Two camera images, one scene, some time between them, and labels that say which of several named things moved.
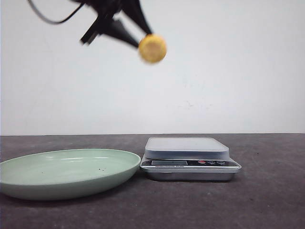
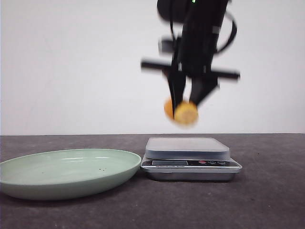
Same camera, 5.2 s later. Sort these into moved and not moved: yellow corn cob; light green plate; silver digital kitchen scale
Moved: yellow corn cob
Not moved: silver digital kitchen scale; light green plate
